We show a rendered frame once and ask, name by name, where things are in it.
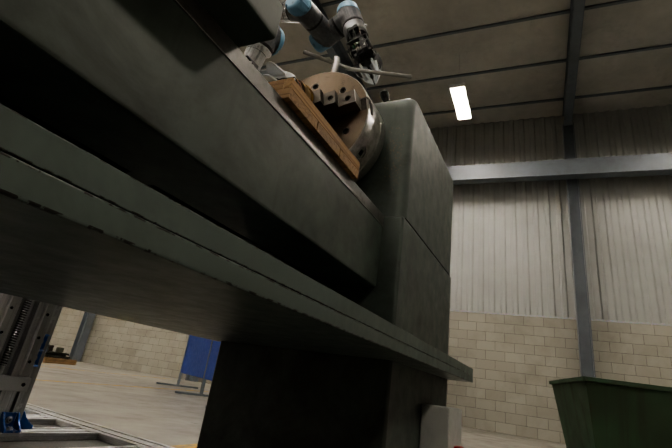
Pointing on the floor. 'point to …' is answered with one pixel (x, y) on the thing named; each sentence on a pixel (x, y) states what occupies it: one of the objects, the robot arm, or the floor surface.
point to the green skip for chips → (613, 413)
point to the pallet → (57, 356)
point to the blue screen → (198, 362)
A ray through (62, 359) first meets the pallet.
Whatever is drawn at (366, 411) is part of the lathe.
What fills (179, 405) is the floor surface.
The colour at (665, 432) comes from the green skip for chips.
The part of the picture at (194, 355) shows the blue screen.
